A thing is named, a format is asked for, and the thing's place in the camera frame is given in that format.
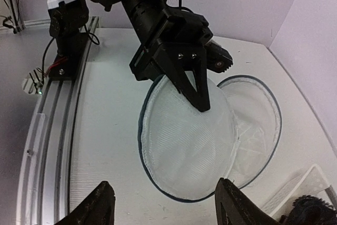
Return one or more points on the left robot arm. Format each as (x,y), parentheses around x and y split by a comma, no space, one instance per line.
(67,29)

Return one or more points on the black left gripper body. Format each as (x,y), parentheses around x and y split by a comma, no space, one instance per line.
(155,22)

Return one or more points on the white mesh laundry bag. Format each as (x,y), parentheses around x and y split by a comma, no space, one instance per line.
(184,152)

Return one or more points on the aluminium front rail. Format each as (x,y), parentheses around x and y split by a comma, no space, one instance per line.
(44,180)

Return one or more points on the black bra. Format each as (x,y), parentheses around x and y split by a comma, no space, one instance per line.
(308,209)

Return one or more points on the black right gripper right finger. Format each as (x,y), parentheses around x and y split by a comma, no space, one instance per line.
(234,207)

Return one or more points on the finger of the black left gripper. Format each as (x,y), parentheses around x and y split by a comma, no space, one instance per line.
(185,66)

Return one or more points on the white plastic basket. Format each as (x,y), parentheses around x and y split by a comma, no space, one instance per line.
(313,182)

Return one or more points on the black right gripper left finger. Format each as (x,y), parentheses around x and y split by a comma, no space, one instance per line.
(97,208)

